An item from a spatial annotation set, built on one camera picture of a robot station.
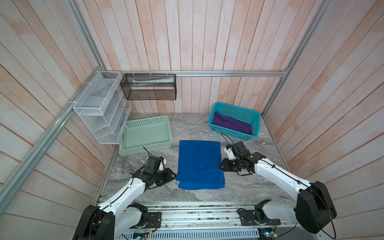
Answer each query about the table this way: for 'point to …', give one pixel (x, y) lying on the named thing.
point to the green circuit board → (267, 232)
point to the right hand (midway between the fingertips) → (221, 166)
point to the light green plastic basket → (146, 134)
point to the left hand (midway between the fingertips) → (174, 179)
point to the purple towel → (233, 123)
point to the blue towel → (199, 165)
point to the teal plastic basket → (253, 117)
